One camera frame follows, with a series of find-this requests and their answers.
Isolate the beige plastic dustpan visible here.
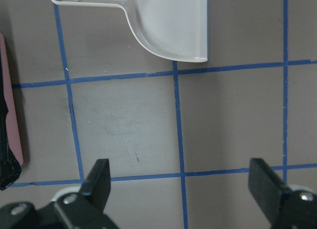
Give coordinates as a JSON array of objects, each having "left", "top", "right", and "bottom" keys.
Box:
[{"left": 51, "top": 0, "right": 208, "bottom": 63}]

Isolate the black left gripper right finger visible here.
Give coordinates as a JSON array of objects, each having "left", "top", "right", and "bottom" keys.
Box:
[{"left": 248, "top": 158, "right": 292, "bottom": 222}]

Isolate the pink bin with black bag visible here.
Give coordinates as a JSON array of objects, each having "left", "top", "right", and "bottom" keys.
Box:
[{"left": 0, "top": 35, "right": 24, "bottom": 191}]

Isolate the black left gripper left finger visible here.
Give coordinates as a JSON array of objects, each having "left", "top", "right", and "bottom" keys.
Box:
[{"left": 51, "top": 158, "right": 111, "bottom": 216}]

